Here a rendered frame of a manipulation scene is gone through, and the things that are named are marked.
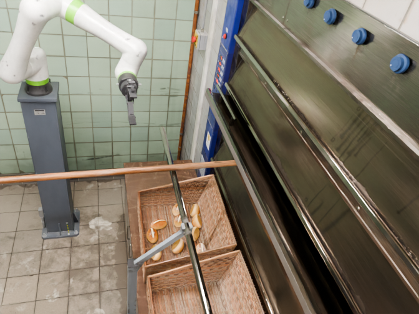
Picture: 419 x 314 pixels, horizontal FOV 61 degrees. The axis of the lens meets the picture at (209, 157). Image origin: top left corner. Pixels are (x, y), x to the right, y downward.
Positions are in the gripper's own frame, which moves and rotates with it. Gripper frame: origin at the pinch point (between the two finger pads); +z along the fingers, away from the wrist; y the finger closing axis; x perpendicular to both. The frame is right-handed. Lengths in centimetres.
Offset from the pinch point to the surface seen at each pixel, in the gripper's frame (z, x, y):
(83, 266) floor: -27, 30, 149
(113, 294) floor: -1, 11, 148
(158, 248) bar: 41, -7, 44
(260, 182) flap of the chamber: 43, -45, 7
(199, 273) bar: 64, -18, 31
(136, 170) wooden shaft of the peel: 7.4, -1.5, 28.3
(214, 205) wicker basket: -4, -50, 71
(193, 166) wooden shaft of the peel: 7.1, -28.9, 28.0
